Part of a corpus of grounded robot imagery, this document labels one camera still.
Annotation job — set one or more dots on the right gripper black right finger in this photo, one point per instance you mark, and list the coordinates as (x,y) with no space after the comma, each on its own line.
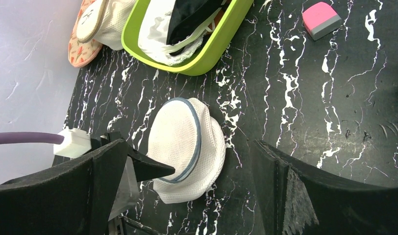
(296,198)

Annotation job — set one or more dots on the white mesh laundry bag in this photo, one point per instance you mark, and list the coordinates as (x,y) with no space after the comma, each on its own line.
(186,137)

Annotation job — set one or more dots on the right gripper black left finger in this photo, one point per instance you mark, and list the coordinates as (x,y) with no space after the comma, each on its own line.
(71,198)

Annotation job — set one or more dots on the cream round laundry bag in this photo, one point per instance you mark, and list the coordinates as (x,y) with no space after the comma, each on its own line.
(103,21)

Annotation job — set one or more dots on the white bra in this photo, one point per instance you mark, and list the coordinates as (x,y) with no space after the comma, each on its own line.
(154,30)

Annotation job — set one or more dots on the floral beige laundry bag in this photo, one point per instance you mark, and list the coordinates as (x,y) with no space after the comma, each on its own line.
(81,54)

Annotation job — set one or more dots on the small pink eraser block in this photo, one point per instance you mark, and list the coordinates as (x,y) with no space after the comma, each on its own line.
(320,19)

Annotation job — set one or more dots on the green plastic tray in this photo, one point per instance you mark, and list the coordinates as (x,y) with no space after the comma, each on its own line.
(202,61)

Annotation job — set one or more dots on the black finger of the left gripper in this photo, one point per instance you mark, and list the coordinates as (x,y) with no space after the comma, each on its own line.
(150,167)

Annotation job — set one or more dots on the black bra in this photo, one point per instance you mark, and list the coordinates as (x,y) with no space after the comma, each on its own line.
(187,15)

